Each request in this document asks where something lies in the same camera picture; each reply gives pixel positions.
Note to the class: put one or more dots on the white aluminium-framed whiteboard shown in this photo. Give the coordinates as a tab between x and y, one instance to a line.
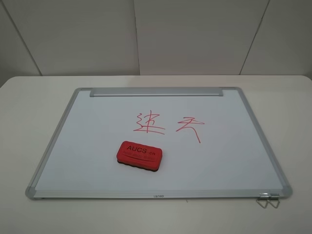
212	143

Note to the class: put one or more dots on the red whiteboard eraser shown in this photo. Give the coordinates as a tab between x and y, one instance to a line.
139	156

